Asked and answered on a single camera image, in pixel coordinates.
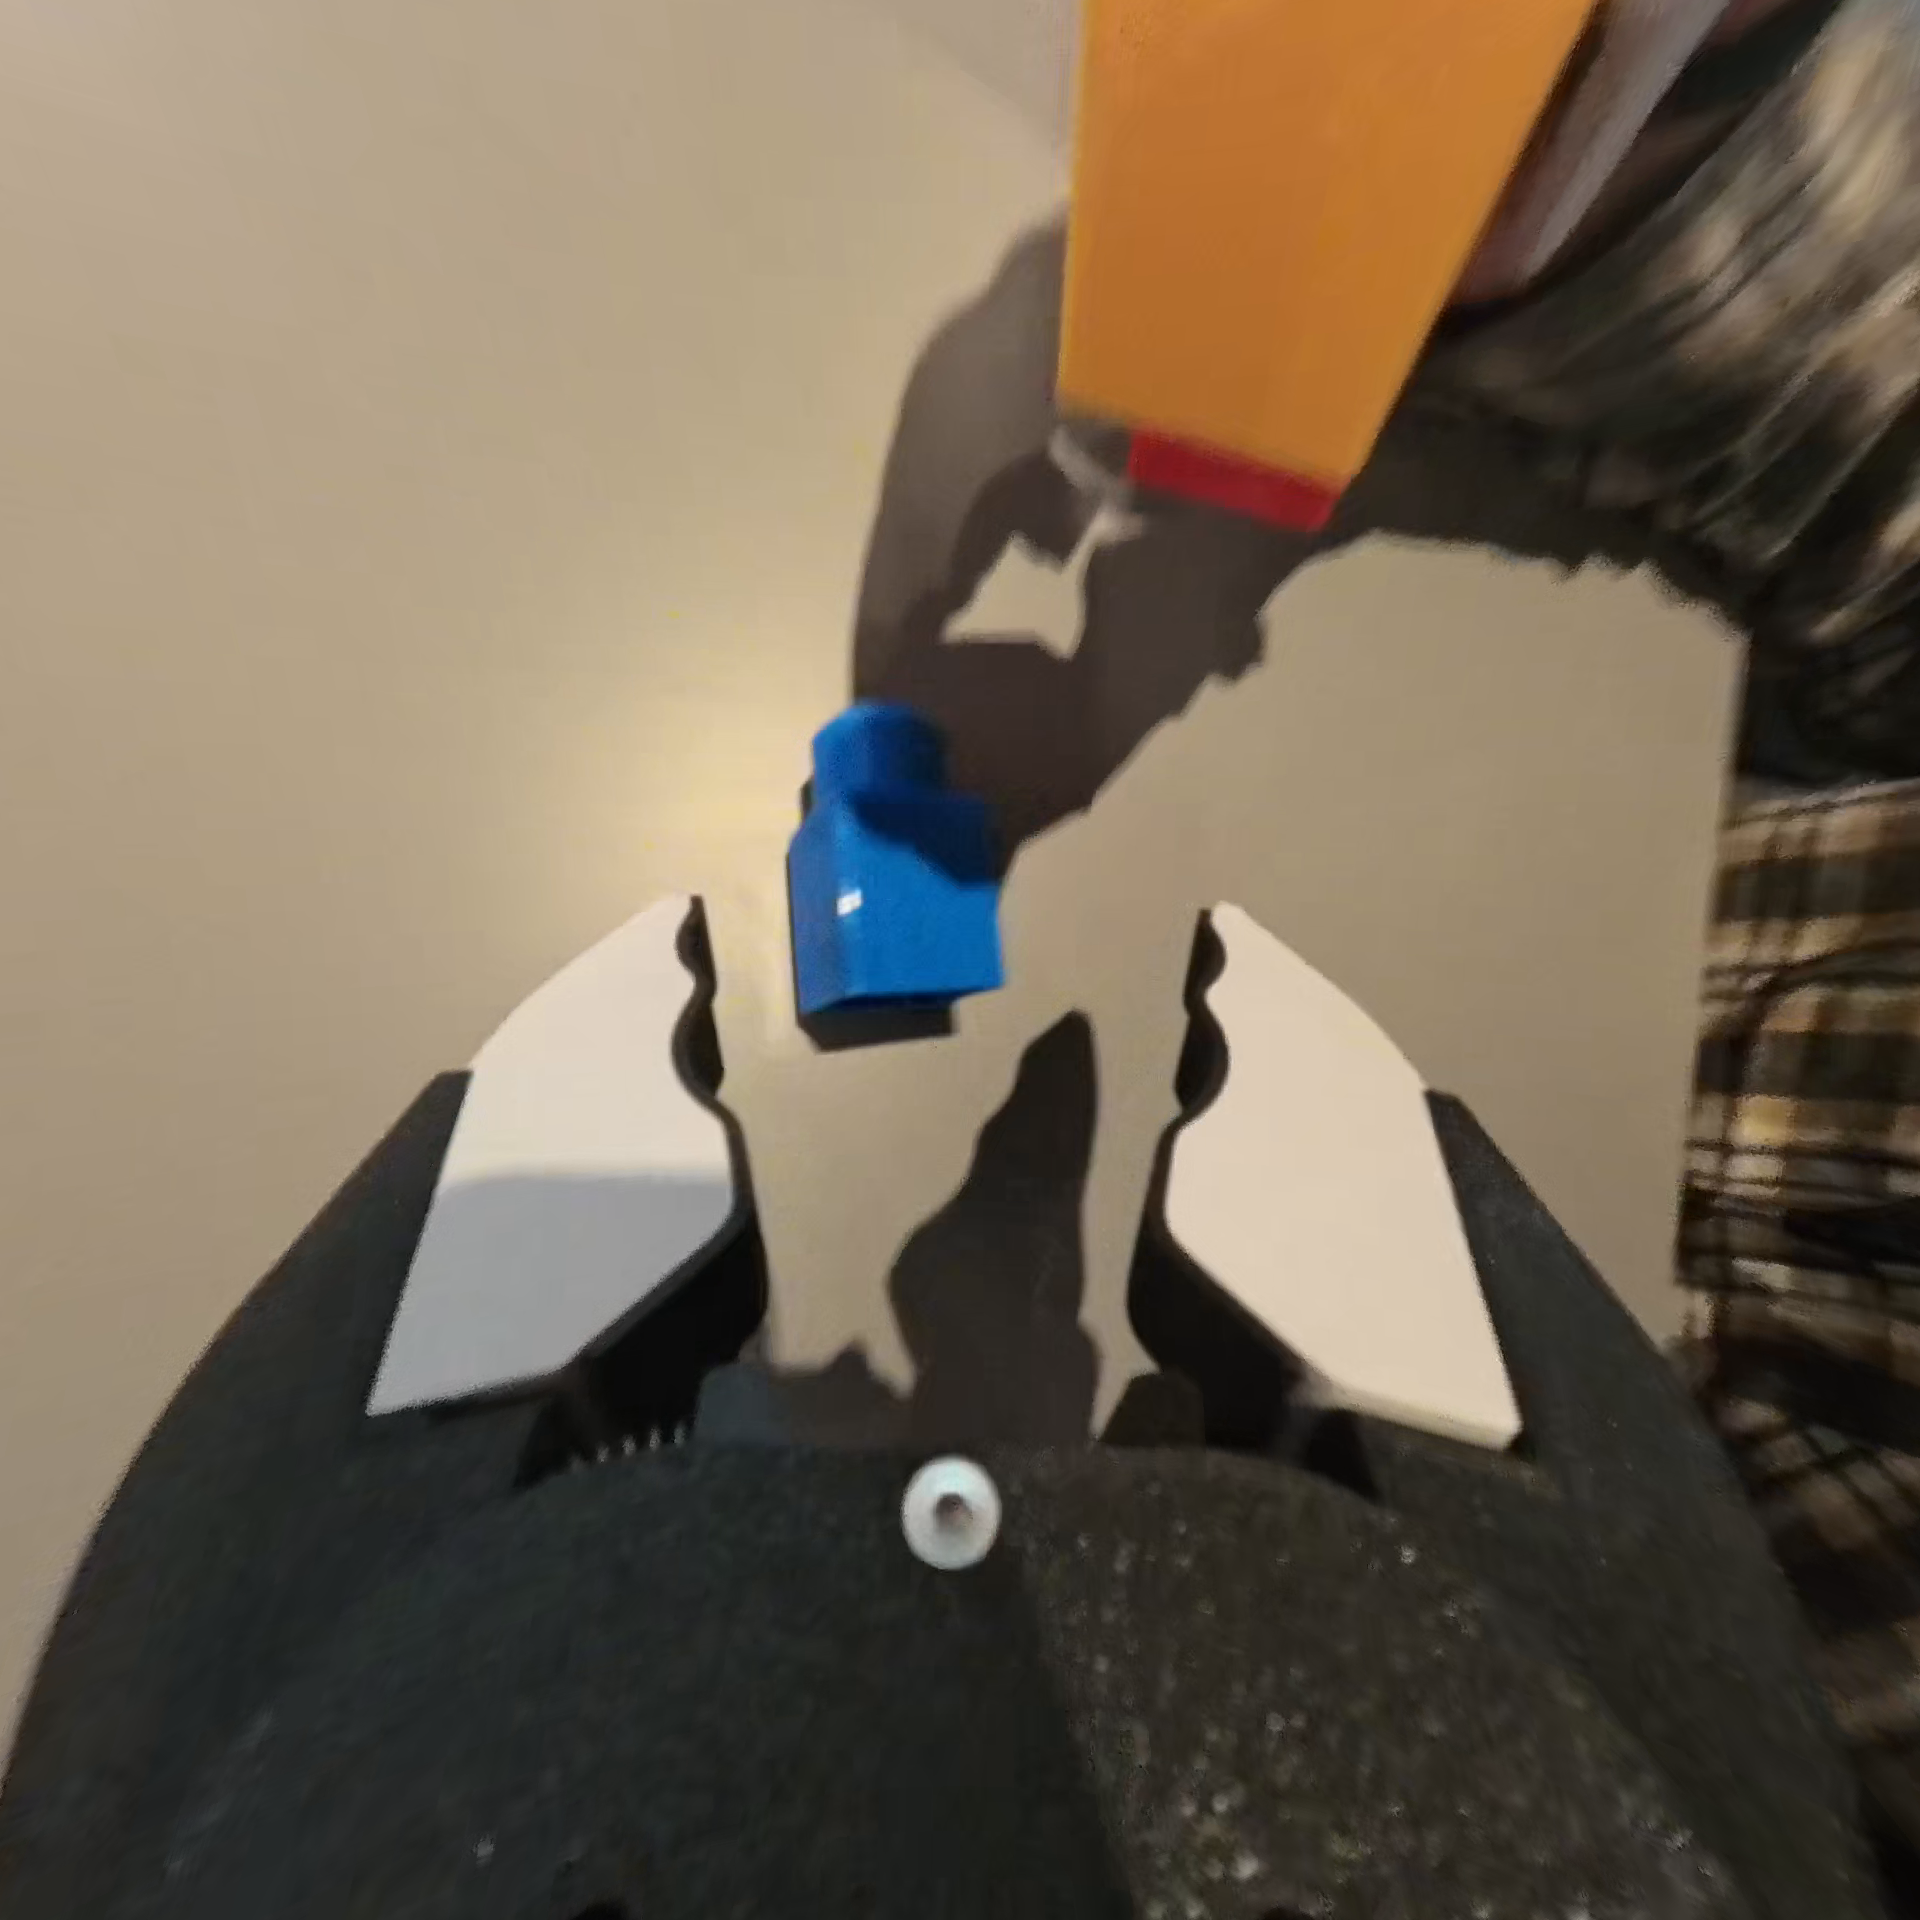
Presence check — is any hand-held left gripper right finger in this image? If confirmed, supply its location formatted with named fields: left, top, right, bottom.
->
left=1128, top=902, right=1525, bottom=1455

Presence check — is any person's right forearm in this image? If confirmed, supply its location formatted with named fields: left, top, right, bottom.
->
left=1352, top=0, right=1920, bottom=783

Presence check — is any blue toy block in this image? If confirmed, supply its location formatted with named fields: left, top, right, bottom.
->
left=787, top=703, right=1008, bottom=1050

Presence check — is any person's plaid shirt torso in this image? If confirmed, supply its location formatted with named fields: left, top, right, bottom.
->
left=1670, top=781, right=1920, bottom=1920

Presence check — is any yellow two-stud block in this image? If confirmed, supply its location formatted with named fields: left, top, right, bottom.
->
left=1056, top=0, right=1600, bottom=490

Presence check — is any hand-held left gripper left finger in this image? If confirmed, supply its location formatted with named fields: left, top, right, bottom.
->
left=369, top=896, right=771, bottom=1421

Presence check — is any red single-stud block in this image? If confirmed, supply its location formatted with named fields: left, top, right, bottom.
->
left=1125, top=429, right=1345, bottom=535

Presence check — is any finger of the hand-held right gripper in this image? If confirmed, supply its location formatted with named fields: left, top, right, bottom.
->
left=1464, top=0, right=1696, bottom=302

